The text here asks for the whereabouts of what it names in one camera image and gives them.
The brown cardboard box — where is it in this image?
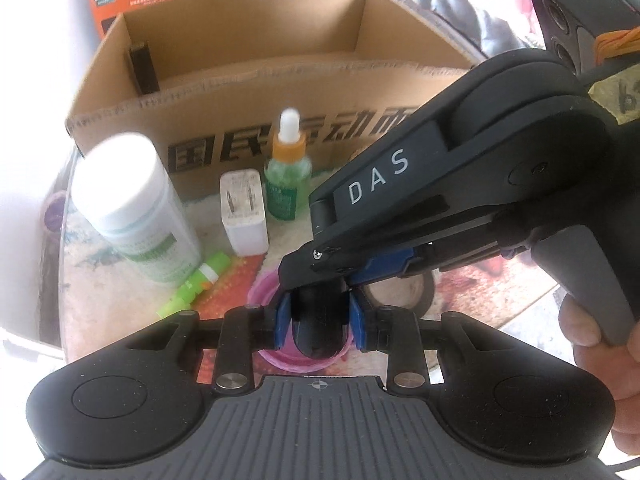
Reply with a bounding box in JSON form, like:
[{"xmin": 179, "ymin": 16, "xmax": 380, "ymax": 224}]
[{"xmin": 65, "ymin": 0, "xmax": 482, "ymax": 207}]

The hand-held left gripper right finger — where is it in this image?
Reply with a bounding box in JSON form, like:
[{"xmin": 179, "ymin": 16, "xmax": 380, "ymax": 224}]
[{"xmin": 348, "ymin": 292, "xmax": 518, "ymax": 395}]

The purple plastic item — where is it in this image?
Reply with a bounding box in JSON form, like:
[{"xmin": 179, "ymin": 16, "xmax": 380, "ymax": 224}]
[{"xmin": 42, "ymin": 191, "xmax": 69, "ymax": 234}]

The black rounded object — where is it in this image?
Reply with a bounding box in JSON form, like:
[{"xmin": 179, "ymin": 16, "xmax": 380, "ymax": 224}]
[{"xmin": 290, "ymin": 284, "xmax": 352, "ymax": 361}]

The black rectangular item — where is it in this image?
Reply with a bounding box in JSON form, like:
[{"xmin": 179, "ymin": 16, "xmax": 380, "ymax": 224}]
[{"xmin": 128, "ymin": 40, "xmax": 162, "ymax": 97}]

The person's right hand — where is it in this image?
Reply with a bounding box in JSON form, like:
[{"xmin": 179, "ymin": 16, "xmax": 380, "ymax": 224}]
[{"xmin": 558, "ymin": 294, "xmax": 640, "ymax": 457}]

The green dropper bottle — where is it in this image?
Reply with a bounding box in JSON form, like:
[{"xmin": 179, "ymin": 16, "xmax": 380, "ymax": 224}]
[{"xmin": 263, "ymin": 107, "xmax": 314, "ymax": 221}]

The pink plastic lid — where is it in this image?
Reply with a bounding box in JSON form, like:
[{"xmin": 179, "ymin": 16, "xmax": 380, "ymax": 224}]
[{"xmin": 247, "ymin": 269, "xmax": 353, "ymax": 374}]

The green and white tube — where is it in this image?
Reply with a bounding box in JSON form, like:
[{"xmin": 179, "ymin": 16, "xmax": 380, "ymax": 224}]
[{"xmin": 156, "ymin": 252, "xmax": 231, "ymax": 319}]

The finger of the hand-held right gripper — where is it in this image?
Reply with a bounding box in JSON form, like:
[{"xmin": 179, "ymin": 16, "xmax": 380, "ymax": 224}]
[
  {"xmin": 278, "ymin": 108, "xmax": 496, "ymax": 292},
  {"xmin": 349, "ymin": 222, "xmax": 533, "ymax": 287}
]

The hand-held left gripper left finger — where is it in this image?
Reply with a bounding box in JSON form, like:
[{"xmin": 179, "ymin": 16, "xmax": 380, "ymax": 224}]
[{"xmin": 125, "ymin": 292, "xmax": 296, "ymax": 395}]

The white plastic bottle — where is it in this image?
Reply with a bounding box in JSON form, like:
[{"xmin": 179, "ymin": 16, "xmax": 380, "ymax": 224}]
[{"xmin": 69, "ymin": 132, "xmax": 204, "ymax": 284}]

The white charger plug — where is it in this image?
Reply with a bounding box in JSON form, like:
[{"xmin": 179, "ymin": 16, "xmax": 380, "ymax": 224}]
[{"xmin": 219, "ymin": 170, "xmax": 271, "ymax": 257}]

